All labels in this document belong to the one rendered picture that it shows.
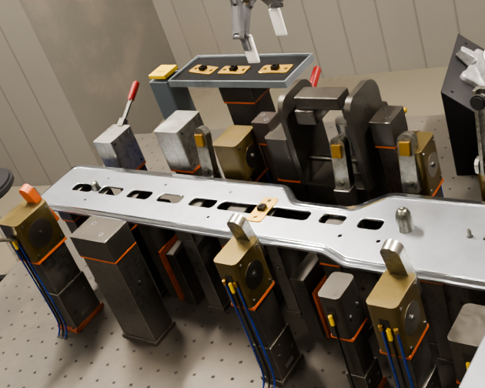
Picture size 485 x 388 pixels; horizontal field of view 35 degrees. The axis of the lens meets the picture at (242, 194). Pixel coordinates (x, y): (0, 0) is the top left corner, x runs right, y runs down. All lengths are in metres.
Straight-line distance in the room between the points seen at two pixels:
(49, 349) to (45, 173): 2.46
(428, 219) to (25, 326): 1.19
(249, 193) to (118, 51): 2.74
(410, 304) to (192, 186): 0.73
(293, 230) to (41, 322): 0.89
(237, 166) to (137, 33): 2.81
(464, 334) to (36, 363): 1.17
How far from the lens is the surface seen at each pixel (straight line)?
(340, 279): 1.47
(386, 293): 1.33
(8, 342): 2.23
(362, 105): 1.65
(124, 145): 2.14
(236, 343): 1.86
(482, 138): 1.52
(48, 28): 4.01
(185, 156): 1.93
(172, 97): 2.13
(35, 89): 4.15
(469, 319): 1.35
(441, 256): 1.45
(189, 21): 4.69
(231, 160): 1.84
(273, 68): 1.90
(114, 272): 1.83
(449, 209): 1.55
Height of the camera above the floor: 1.92
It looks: 31 degrees down
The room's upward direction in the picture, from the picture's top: 21 degrees counter-clockwise
